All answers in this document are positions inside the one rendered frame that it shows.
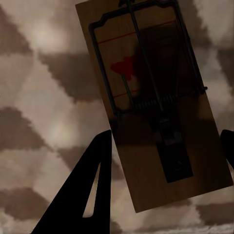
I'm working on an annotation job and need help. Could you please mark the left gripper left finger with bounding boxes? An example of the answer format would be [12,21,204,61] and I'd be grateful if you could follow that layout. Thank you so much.
[31,130,112,234]

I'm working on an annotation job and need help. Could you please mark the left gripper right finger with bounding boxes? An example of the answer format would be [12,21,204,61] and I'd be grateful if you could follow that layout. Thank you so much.
[220,130,234,169]

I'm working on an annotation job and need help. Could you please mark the mousetrap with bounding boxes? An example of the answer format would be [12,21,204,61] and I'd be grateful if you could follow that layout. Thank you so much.
[75,0,234,213]

